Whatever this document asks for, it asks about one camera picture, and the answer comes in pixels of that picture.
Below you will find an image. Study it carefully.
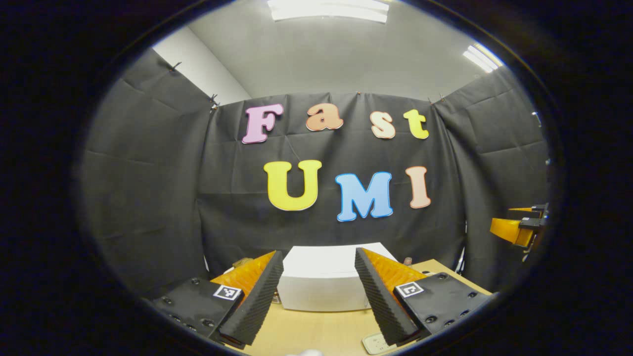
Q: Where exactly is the black backdrop cloth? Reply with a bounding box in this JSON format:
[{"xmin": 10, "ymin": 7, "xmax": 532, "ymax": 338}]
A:
[{"xmin": 79, "ymin": 47, "xmax": 552, "ymax": 302}]

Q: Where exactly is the long ceiling light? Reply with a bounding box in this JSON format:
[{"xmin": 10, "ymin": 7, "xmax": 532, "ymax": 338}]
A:
[{"xmin": 267, "ymin": 0, "xmax": 391, "ymax": 24}]

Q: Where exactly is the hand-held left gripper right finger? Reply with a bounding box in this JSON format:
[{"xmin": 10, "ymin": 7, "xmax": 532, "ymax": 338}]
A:
[{"xmin": 354, "ymin": 247, "xmax": 493, "ymax": 347}]

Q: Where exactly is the pale green square plate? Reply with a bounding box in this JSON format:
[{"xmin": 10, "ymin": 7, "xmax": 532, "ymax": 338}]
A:
[{"xmin": 362, "ymin": 332, "xmax": 396, "ymax": 356}]

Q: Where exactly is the white microwave oven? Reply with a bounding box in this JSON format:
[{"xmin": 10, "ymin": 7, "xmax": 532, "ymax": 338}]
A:
[{"xmin": 276, "ymin": 242, "xmax": 400, "ymax": 312}]

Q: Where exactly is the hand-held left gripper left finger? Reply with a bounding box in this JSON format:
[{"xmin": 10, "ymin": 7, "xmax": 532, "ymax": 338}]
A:
[{"xmin": 151, "ymin": 250, "xmax": 285, "ymax": 347}]

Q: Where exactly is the small ceiling light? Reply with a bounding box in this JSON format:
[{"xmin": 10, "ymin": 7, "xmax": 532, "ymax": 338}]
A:
[{"xmin": 462, "ymin": 44, "xmax": 504, "ymax": 74}]

